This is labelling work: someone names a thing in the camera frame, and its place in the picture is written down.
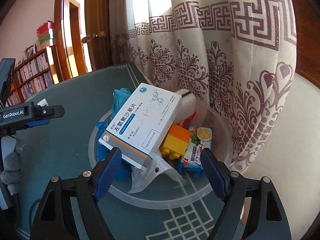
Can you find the rows of books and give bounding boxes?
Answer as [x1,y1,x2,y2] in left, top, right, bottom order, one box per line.
[6,52,53,105]

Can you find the white rectangular block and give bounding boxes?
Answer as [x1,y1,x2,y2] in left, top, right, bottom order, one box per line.
[175,89,196,125]

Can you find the white medicine box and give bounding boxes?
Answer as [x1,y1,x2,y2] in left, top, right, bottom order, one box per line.
[98,82,182,172]

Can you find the wooden door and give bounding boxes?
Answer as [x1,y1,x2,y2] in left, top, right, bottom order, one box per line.
[85,0,113,72]

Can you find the orange and yellow toy brick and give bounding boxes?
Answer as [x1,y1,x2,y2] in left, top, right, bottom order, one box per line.
[159,124,192,161]

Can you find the black cable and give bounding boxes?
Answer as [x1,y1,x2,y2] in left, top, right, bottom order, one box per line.
[29,199,42,220]

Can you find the blue cloth pouch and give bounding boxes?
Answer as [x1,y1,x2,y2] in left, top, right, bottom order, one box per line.
[112,88,133,115]

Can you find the person's left hand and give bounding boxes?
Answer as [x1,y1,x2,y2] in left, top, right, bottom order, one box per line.
[0,140,25,195]

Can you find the clear plastic bowl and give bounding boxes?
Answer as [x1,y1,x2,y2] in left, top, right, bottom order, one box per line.
[88,100,234,208]

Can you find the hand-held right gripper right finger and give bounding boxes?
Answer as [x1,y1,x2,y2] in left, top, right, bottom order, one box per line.
[200,148,292,240]

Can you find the blue snack packet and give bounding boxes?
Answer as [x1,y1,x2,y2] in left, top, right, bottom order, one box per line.
[180,126,213,178]
[96,121,133,182]

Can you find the red and clear snack packet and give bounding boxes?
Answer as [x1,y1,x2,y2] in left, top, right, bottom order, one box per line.
[129,111,197,193]

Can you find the photo frame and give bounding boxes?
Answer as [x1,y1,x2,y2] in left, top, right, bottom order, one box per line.
[25,44,37,57]

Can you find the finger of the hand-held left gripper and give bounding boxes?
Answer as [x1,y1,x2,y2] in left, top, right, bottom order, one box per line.
[15,119,50,131]
[34,105,65,118]

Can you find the wooden door frame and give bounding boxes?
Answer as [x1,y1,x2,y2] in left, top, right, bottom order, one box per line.
[54,0,87,81]

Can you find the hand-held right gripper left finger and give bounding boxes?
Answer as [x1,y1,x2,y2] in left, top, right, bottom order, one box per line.
[30,147,123,240]

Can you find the tan gift box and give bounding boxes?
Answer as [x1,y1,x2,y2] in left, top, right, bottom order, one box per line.
[37,39,57,52]

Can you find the patterned white curtain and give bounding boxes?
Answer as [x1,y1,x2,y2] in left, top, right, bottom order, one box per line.
[109,0,298,178]

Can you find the green gift box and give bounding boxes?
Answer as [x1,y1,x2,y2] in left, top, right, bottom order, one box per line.
[37,29,56,46]

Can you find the wooden bookshelf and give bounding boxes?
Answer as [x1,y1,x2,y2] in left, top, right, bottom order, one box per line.
[5,46,59,107]

